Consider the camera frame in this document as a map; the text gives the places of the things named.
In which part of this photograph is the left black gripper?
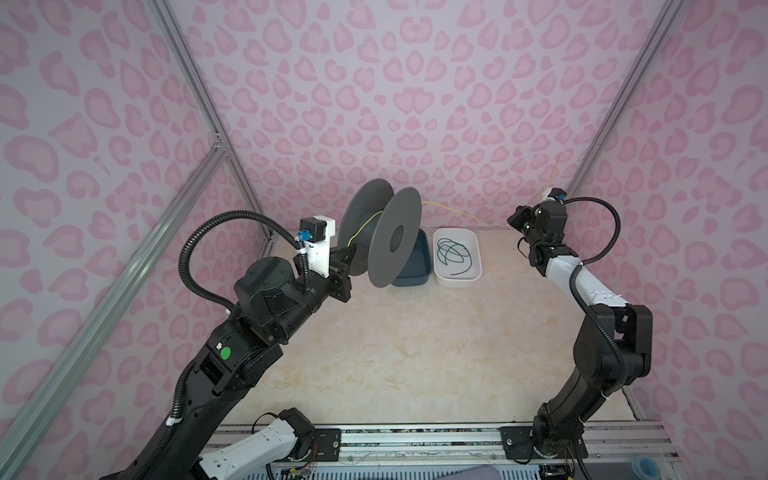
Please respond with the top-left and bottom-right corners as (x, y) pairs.
(272, 239), (356, 344)

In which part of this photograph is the yellow cable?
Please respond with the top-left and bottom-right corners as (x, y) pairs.
(344, 152), (562, 248)

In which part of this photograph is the black perforated cable spool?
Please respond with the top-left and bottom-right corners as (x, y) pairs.
(337, 179), (422, 288)

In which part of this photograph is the dark teal plastic tray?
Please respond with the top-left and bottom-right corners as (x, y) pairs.
(392, 230), (432, 287)

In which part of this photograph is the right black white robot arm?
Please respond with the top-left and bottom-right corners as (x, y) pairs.
(500, 188), (653, 469)

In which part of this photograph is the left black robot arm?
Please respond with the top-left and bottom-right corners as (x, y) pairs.
(115, 210), (356, 479)

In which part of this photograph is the white plastic tray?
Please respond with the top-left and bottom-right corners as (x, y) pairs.
(433, 228), (483, 288)

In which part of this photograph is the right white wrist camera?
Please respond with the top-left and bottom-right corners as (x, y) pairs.
(542, 187), (567, 203)

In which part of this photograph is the dark green cable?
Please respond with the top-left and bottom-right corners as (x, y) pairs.
(436, 237), (475, 277)

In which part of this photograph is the diagonal aluminium frame strut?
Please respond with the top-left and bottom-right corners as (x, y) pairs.
(1, 142), (226, 479)

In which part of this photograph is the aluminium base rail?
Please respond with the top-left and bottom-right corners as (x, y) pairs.
(237, 421), (688, 479)

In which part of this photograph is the right aluminium frame strut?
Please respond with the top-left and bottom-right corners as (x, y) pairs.
(566, 0), (688, 196)

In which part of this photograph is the left aluminium frame strut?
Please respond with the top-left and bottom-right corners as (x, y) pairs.
(145, 0), (262, 213)

